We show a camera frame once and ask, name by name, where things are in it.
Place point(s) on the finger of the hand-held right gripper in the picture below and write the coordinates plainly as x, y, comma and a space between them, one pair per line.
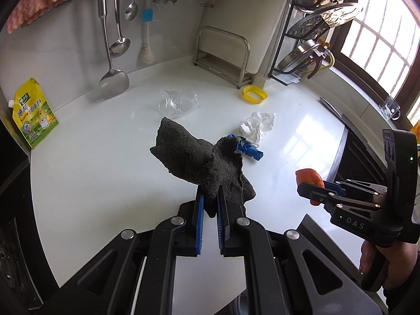
361, 188
347, 200

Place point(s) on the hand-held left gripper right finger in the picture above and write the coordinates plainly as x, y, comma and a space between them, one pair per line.
220, 223

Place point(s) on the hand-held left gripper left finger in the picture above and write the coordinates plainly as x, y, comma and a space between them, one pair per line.
198, 223

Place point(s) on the orange peel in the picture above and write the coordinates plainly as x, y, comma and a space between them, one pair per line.
306, 177

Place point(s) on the dark grey cloth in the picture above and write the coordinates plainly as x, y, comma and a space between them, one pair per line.
197, 157

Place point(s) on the blue wrapper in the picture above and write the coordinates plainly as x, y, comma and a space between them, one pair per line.
252, 152

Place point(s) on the white tissue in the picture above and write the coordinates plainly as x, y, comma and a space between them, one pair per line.
259, 124

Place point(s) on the clear plastic cup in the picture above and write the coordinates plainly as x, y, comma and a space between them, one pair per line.
183, 103

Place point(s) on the person's right hand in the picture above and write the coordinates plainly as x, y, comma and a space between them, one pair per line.
403, 262

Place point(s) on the black kitchen sink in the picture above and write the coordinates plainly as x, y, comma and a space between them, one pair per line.
357, 157

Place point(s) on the clear glass cup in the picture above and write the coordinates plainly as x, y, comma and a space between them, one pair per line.
390, 108

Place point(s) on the steel kitchen knife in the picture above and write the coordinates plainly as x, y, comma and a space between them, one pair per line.
328, 105

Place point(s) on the gas valve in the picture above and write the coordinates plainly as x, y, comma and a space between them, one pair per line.
323, 47

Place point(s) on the steel pot lid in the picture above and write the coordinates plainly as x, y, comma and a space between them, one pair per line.
298, 55

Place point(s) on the window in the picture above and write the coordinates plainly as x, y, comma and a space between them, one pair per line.
377, 39

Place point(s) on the steel cutting board rack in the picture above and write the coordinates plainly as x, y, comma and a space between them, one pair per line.
216, 67

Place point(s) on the large steel ladle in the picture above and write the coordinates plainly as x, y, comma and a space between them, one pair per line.
115, 83

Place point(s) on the perforated steel steamer tray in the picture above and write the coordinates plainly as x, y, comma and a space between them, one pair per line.
328, 19

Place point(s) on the white bottle brush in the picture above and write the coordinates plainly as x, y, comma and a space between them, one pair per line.
146, 55

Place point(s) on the black gas stove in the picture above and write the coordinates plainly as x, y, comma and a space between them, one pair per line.
16, 236

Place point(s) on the white cutting board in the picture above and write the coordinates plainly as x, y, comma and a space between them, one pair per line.
269, 23

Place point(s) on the yellow-green seasoning pouch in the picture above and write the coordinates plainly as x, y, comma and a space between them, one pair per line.
34, 118

